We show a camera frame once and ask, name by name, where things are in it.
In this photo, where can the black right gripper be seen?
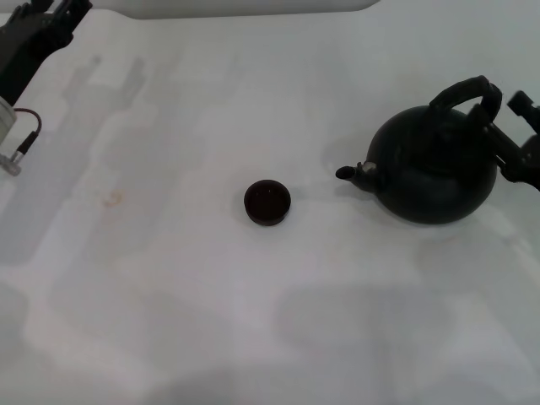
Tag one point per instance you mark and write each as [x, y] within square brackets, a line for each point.
[529, 164]

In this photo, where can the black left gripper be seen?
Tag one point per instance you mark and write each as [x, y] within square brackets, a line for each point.
[25, 55]

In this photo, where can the dark brown round teacup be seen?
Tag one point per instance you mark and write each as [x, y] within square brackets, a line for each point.
[267, 202]

